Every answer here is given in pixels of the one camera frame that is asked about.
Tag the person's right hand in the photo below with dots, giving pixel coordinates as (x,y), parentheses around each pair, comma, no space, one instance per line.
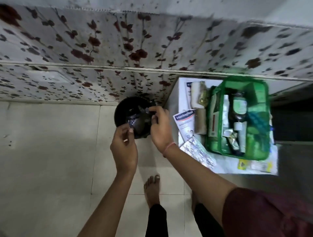
(161,131)

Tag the person's left hand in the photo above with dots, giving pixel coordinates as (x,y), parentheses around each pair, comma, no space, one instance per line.
(124,153)

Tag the person's right thumb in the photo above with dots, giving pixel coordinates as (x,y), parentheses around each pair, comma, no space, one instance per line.
(154,120)

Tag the person's left thumb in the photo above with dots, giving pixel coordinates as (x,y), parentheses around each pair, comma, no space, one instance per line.
(132,135)

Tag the silver foil blister strip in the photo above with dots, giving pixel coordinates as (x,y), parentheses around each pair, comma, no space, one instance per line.
(137,119)

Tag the person's right forearm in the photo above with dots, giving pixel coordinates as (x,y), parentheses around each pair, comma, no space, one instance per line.
(198,175)

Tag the person's left forearm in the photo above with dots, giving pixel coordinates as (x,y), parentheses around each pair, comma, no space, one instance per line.
(107,210)

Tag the black trash bin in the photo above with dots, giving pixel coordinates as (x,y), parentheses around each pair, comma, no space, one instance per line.
(122,109)

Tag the pink wrist thread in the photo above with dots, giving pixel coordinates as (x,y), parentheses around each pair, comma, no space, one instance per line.
(169,146)

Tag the white blue plaster packet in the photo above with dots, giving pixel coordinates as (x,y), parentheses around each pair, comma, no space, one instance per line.
(184,124)

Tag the small white table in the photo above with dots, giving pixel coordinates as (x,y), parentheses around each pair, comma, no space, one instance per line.
(179,97)

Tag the white and blue tube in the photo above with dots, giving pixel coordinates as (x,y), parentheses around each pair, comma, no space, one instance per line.
(188,94)

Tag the beige crepe bandage roll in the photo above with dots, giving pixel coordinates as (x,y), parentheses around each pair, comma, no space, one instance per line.
(201,122)

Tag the white gauze roll in wrapper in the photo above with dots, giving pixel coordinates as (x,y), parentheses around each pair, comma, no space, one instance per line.
(196,95)

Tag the tablet blister pack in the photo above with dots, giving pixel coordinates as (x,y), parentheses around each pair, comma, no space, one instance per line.
(198,151)

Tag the person's left foot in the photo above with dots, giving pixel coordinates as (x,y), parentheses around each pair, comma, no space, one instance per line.
(152,191)

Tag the white and red medicine box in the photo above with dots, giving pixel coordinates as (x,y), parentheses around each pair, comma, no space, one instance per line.
(214,117)

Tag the crumpled silver foil sachet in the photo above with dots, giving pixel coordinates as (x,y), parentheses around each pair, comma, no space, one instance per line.
(231,139)

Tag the brown medicine bottle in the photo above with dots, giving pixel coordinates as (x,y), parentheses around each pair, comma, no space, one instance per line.
(238,109)

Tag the black trousers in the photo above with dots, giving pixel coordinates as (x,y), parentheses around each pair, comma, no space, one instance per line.
(156,222)

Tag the slim white tube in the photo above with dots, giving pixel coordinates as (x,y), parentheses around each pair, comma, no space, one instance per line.
(242,141)

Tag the green mesh zip pouch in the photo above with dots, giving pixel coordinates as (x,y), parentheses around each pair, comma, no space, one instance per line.
(259,144)

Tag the yellow and white flat packet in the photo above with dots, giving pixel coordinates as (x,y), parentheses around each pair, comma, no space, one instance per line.
(255,166)

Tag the maroon top sleeve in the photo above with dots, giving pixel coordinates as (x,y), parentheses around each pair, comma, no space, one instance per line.
(264,214)

